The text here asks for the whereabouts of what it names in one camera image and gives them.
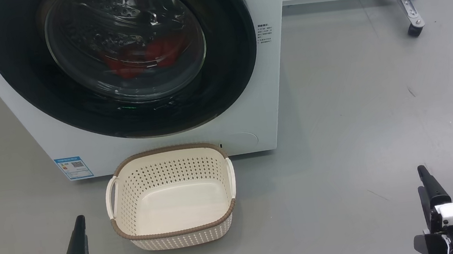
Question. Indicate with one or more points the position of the red and white garment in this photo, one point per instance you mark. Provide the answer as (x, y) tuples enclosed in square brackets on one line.
[(166, 50)]

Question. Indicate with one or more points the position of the black round glass washer door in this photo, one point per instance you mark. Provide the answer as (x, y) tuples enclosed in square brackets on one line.
[(16, 82)]

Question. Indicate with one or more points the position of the blue energy label sticker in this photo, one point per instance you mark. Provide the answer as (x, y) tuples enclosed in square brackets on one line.
[(73, 168)]

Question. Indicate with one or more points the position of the cream perforated laundry basket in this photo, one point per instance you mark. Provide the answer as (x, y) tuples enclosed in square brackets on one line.
[(175, 205)]

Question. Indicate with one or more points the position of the white front-load washing machine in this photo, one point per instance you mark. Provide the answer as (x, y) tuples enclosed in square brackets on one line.
[(168, 142)]

